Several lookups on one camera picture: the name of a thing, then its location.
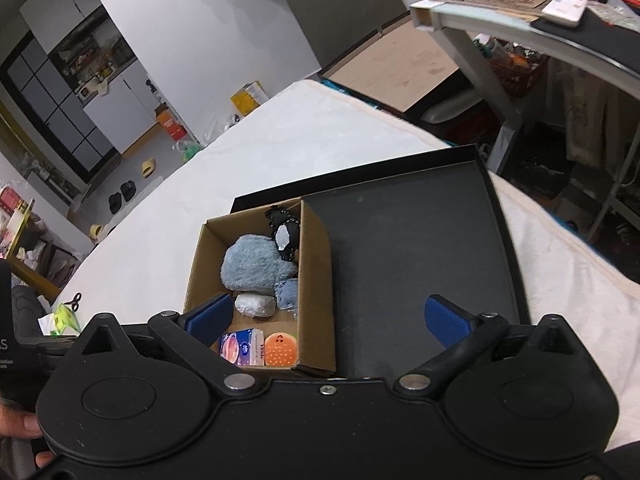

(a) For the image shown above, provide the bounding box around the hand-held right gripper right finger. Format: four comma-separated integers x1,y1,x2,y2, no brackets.
394,293,587,396

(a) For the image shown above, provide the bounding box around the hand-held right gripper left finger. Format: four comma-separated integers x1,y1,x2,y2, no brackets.
74,291,257,397

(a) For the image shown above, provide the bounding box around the blue printed tissue packet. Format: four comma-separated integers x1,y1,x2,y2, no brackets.
220,327,267,367

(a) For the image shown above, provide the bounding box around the white soft bundle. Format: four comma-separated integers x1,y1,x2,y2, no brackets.
234,292,277,318

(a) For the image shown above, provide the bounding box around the orange fruit slice toy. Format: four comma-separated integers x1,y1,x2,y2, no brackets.
262,331,300,367

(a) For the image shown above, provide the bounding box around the blue denim cloth piece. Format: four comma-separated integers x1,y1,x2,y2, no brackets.
274,277,301,311

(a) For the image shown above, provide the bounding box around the black tray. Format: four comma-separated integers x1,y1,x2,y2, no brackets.
230,144,532,378

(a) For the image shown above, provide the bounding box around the brown cardboard box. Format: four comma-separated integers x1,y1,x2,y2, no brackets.
182,199,337,375

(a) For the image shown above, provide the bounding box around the black and white fabric item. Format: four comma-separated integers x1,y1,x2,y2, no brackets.
265,205,302,263

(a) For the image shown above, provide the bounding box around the person's left hand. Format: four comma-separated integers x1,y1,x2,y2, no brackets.
0,399,53,468

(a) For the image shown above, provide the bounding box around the green packet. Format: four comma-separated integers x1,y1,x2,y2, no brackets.
50,302,81,333

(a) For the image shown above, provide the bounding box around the grey-blue plush toy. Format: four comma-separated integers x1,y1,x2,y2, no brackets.
221,234,298,293

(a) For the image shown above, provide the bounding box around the red yellow printed box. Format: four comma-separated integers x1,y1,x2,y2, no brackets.
0,185,36,261

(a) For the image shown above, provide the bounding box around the green plastic bag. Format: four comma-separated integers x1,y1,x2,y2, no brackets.
172,140,203,163

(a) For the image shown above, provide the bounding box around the orange box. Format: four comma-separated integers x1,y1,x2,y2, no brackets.
155,105,187,142

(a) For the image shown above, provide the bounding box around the yellow cardboard box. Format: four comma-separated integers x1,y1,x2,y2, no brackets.
230,80,268,113

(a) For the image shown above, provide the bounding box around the white cabinet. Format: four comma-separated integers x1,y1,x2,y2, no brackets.
82,60,188,153

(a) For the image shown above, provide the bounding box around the beige tote bag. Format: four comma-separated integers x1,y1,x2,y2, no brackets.
562,65,613,168

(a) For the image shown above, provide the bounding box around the red basket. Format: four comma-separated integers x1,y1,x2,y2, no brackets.
487,47,551,100

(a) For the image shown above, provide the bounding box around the black panelled door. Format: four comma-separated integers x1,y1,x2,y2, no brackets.
0,30,123,183

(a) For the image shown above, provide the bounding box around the glass desk with metal legs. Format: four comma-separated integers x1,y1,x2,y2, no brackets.
410,0,640,246

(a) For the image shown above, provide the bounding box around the black desk mat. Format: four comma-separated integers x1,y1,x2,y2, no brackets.
530,7,640,73

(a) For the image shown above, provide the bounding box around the grey upright panel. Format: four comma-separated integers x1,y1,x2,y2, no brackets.
274,0,408,73

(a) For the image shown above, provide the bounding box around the white box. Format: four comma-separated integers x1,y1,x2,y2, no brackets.
542,0,598,26

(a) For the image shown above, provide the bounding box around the wooden board with black frame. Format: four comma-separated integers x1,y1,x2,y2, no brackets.
317,12,476,113

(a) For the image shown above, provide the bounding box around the wall shelf niche with clutter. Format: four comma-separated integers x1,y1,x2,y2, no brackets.
47,5,138,96

